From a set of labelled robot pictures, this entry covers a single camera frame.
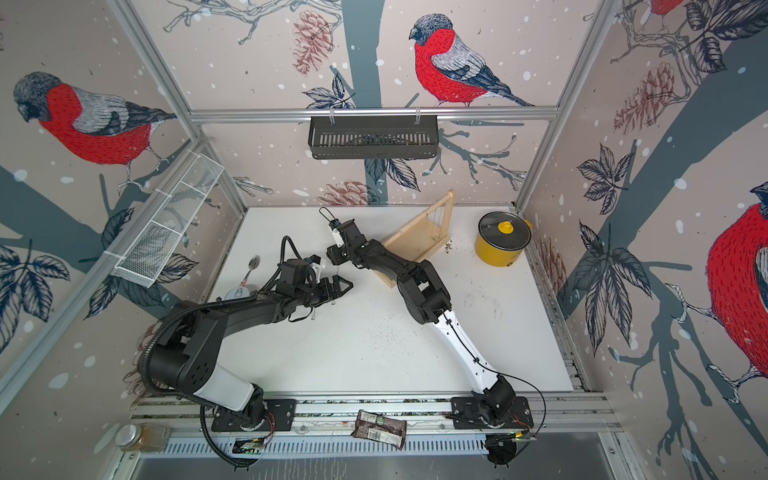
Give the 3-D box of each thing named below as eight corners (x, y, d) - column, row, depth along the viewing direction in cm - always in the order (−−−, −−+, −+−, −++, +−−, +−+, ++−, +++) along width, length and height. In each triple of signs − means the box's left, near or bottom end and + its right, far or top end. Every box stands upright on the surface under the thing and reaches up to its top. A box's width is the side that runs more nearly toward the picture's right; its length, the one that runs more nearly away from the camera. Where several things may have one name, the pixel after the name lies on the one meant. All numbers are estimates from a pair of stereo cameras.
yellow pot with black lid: (476, 267, 104) (485, 244, 94) (469, 235, 114) (476, 211, 104) (525, 267, 104) (539, 244, 94) (513, 235, 114) (525, 211, 104)
